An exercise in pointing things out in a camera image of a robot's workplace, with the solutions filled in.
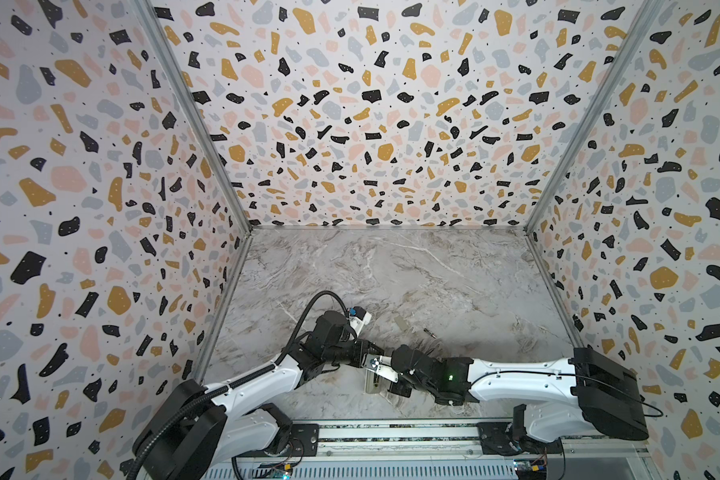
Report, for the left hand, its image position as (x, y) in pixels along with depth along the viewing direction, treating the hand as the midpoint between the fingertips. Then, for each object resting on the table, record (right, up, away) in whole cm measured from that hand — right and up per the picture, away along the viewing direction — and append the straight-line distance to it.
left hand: (383, 350), depth 78 cm
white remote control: (-2, -8, -1) cm, 9 cm away
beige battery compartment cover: (+6, +3, +17) cm, 19 cm away
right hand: (-2, -3, 0) cm, 4 cm away
